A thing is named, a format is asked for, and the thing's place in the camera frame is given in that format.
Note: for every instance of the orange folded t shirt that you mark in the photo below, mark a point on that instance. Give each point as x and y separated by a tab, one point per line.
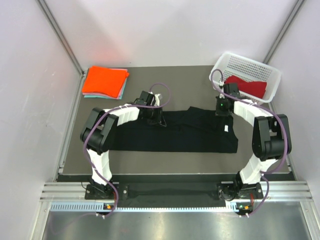
105	82

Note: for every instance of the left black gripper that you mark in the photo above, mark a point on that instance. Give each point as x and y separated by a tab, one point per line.
159	119

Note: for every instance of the left aluminium corner post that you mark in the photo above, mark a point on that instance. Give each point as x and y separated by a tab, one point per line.
43	5

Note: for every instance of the aluminium corner post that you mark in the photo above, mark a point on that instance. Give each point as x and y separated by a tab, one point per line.
293	13
43	5

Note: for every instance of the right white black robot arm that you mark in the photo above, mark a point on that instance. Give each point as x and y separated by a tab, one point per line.
271	138

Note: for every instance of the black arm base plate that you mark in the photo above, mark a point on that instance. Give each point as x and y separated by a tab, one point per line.
189	202

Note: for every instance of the right aluminium corner post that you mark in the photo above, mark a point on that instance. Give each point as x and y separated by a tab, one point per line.
293	13

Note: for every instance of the black t shirt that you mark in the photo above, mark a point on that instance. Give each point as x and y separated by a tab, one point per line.
194	130

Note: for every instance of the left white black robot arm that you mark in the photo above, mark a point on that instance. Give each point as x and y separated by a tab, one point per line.
99	133

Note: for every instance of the aluminium frame rail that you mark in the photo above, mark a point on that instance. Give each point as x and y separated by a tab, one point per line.
276	191

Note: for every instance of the grey slotted cable duct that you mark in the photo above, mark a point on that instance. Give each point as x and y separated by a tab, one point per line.
104	207

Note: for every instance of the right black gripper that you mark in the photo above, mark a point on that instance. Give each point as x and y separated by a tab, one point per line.
218	111

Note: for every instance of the white plastic basket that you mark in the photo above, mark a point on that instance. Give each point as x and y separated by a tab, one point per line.
250	70

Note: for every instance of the red t shirt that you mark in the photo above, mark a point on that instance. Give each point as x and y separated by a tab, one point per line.
254	88

